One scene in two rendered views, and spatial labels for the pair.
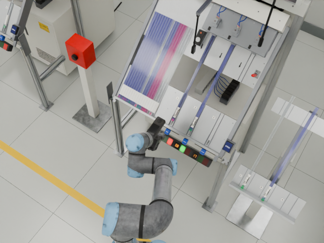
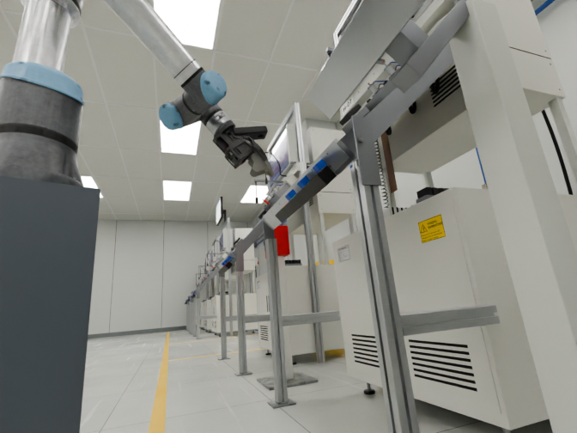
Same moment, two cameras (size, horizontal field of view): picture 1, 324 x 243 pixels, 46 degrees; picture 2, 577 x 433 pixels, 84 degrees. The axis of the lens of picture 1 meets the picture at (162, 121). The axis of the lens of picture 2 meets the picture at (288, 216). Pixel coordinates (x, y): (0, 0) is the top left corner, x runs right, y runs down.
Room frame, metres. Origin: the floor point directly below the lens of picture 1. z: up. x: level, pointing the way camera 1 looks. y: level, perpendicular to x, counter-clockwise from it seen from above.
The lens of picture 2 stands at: (0.31, -0.63, 0.35)
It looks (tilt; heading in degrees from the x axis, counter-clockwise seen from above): 16 degrees up; 39
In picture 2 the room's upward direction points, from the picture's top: 5 degrees counter-clockwise
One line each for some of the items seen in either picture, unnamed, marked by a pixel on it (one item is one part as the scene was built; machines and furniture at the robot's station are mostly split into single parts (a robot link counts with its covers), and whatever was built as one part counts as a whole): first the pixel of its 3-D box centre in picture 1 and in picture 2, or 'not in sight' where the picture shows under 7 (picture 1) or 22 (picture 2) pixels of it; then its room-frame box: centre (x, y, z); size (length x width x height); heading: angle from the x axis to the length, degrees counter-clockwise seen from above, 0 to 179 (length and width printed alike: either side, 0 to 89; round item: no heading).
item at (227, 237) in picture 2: not in sight; (232, 276); (4.03, 3.72, 0.95); 1.36 x 0.82 x 1.90; 149
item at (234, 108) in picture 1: (211, 92); (463, 304); (1.66, -0.34, 0.31); 0.70 x 0.65 x 0.62; 59
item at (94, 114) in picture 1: (87, 83); (280, 300); (1.62, 0.52, 0.39); 0.24 x 0.24 x 0.78; 59
